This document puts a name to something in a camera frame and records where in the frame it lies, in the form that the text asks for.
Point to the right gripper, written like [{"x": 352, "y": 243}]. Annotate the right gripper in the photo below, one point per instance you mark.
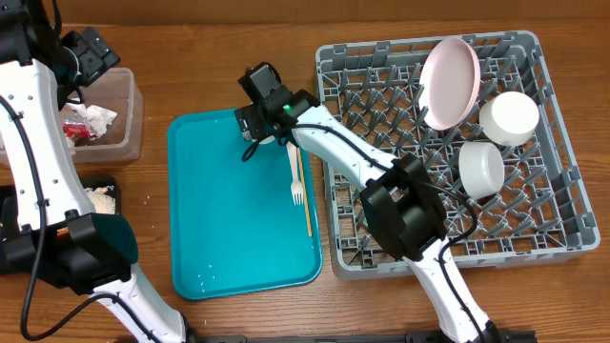
[{"x": 263, "y": 118}]

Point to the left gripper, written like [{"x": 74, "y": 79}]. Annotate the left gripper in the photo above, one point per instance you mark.
[{"x": 96, "y": 56}]

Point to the wooden chopstick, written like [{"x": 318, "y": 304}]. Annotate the wooden chopstick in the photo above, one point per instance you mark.
[{"x": 305, "y": 197}]

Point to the white tissue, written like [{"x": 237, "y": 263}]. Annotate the white tissue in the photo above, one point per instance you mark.
[{"x": 100, "y": 119}]

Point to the foil wrapper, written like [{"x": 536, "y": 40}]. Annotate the foil wrapper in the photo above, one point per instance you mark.
[{"x": 75, "y": 122}]

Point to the white plastic fork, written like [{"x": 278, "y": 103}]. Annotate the white plastic fork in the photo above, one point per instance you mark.
[{"x": 297, "y": 189}]

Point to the white rice pile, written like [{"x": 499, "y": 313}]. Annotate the white rice pile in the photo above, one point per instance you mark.
[{"x": 102, "y": 200}]

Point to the white round plate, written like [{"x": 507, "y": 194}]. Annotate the white round plate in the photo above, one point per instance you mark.
[{"x": 450, "y": 80}]

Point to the white bowl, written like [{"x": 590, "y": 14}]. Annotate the white bowl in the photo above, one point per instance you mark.
[{"x": 481, "y": 169}]

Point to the grey bowl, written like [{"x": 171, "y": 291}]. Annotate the grey bowl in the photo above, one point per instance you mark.
[{"x": 510, "y": 118}]

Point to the white paper cup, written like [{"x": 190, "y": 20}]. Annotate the white paper cup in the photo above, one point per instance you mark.
[{"x": 267, "y": 140}]

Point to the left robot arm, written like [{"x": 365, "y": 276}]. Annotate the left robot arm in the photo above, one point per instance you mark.
[{"x": 59, "y": 237}]

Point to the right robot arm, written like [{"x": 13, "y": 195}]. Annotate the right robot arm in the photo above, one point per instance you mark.
[{"x": 401, "y": 203}]

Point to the grey plastic dishwasher rack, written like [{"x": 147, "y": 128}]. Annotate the grey plastic dishwasher rack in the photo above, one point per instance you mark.
[{"x": 542, "y": 213}]

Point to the black waste tray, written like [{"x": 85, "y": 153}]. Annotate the black waste tray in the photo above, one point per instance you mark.
[{"x": 8, "y": 198}]

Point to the clear plastic bin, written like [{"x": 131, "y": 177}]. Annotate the clear plastic bin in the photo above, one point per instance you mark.
[{"x": 115, "y": 91}]

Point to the teal plastic tray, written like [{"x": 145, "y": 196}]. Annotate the teal plastic tray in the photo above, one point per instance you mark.
[{"x": 234, "y": 225}]

